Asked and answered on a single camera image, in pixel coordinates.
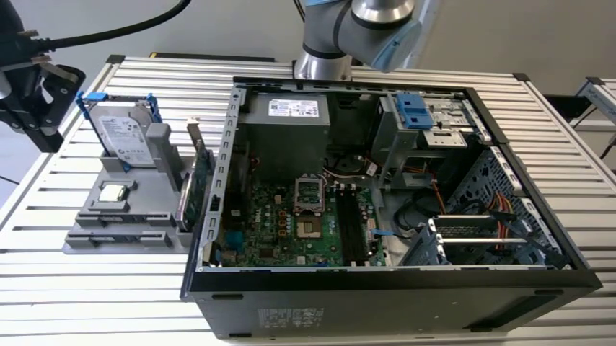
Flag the grey power supply unit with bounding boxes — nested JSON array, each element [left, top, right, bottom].
[[240, 92, 333, 183]]

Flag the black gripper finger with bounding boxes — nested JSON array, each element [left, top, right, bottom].
[[26, 63, 89, 152], [0, 105, 38, 133]]

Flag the perforated metal disk bay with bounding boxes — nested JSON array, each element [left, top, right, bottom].
[[401, 212, 566, 270]]

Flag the black round fan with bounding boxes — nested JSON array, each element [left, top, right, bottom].
[[332, 153, 372, 177]]

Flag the black data cable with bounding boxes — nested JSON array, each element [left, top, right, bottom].
[[395, 189, 447, 239]]

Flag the hard disk in blue carrier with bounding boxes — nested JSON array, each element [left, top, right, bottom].
[[74, 91, 163, 173]]

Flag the wire locking lever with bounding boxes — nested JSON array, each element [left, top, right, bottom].
[[321, 173, 332, 213]]

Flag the thin orange wire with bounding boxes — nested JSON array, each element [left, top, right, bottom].
[[403, 162, 445, 214]]

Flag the power supply wire bundle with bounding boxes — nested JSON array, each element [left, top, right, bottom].
[[321, 164, 381, 182]]

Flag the blue-plug data cable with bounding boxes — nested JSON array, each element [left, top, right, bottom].
[[371, 229, 420, 238]]

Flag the orange yellow power wires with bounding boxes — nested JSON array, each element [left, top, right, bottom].
[[487, 192, 519, 253]]

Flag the grey parts rack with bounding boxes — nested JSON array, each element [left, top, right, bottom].
[[62, 122, 206, 256]]

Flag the CPU socket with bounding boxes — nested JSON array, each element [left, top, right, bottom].
[[294, 215, 325, 241]]

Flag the black PC case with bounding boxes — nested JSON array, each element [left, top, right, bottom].
[[181, 74, 604, 340]]

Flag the green motherboard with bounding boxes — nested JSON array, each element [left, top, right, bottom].
[[220, 179, 391, 270]]

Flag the thick black gripper cable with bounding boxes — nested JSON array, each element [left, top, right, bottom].
[[28, 0, 193, 51]]

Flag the blue plastic drive latch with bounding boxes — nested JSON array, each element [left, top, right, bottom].
[[395, 92, 436, 130]]

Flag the green graphics card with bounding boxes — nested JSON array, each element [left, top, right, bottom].
[[174, 115, 217, 234]]

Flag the silver metal drive cage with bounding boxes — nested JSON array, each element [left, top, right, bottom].
[[371, 92, 484, 189]]

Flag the silver CPU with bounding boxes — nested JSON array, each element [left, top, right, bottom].
[[98, 185, 127, 202]]

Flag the metal slat side table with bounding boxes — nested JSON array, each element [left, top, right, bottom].
[[570, 76, 616, 159]]

